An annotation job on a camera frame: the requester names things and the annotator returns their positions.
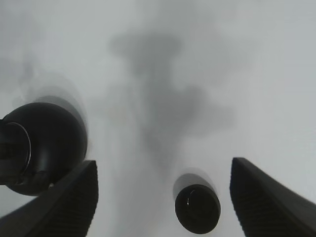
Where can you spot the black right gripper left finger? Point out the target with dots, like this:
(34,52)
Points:
(65,210)

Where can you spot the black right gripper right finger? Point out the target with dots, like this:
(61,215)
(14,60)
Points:
(265,207)

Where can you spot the small black teacup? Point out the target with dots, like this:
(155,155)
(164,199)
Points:
(198,209)

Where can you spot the black round kettle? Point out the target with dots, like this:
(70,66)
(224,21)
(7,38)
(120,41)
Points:
(40,143)

